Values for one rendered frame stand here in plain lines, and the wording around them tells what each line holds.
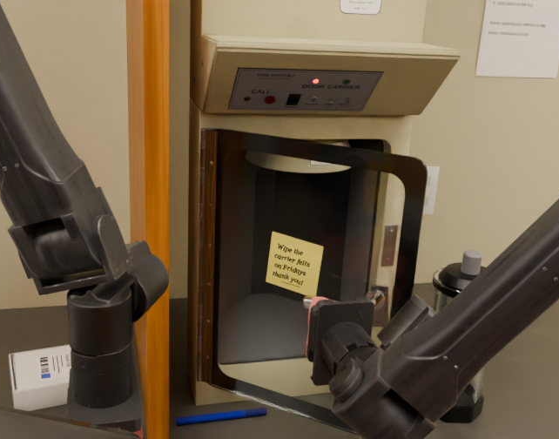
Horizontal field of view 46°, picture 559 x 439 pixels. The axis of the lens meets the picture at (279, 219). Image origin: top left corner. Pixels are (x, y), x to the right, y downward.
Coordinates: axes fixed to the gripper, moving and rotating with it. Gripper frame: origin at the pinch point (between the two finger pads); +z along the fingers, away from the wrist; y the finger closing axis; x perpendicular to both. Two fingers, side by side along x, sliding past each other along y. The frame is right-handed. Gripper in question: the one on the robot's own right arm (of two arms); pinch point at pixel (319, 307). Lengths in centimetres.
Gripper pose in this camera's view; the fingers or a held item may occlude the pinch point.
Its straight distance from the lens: 83.1
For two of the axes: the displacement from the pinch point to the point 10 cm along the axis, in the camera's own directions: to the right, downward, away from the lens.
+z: -2.5, -3.2, 9.1
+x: -9.7, 0.3, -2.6
